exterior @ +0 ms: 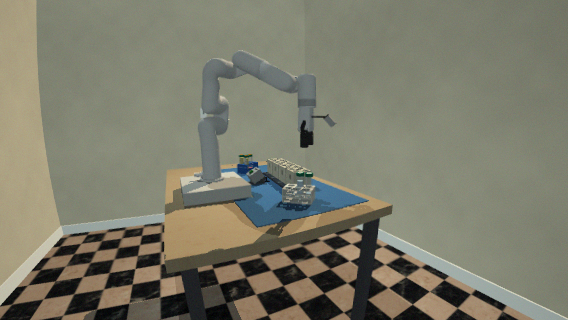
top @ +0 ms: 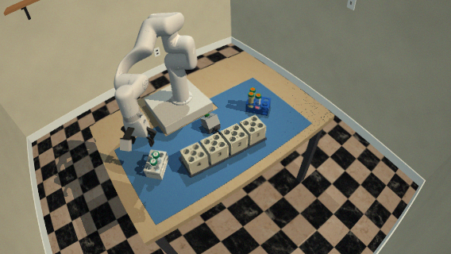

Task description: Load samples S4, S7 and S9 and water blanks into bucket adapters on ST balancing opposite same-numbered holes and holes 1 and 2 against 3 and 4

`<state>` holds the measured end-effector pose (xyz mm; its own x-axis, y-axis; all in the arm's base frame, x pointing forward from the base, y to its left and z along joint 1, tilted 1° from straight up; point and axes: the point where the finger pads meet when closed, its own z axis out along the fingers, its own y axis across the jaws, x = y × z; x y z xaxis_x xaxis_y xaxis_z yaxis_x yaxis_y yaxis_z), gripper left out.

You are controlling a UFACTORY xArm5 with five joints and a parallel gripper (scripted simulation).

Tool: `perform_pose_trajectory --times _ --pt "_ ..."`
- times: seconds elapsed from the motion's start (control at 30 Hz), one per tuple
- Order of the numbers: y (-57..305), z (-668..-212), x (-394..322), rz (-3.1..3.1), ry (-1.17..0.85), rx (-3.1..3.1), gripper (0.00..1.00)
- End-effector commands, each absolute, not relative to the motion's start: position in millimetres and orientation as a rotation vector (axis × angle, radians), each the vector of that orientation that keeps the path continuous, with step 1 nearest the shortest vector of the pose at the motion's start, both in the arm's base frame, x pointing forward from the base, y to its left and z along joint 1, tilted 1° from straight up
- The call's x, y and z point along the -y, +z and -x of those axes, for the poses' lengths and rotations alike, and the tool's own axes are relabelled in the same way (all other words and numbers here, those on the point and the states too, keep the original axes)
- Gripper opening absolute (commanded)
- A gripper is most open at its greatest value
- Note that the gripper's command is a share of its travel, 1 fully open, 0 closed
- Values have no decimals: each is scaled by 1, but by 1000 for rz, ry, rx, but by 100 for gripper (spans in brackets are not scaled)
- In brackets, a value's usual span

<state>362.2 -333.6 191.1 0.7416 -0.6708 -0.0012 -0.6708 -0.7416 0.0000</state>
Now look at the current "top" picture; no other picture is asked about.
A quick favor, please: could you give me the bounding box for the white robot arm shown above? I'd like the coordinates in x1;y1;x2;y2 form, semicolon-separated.
114;13;197;152

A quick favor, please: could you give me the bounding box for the green-capped sample tube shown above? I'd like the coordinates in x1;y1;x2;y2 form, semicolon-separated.
248;91;254;108
255;93;261;110

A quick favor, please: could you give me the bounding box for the blue flat mat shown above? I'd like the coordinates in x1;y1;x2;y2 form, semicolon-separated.
114;78;312;225

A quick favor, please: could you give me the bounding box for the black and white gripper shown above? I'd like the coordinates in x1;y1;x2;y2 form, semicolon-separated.
121;115;156;147

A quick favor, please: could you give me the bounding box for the blue tube rack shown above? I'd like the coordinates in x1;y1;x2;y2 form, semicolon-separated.
245;96;271;116

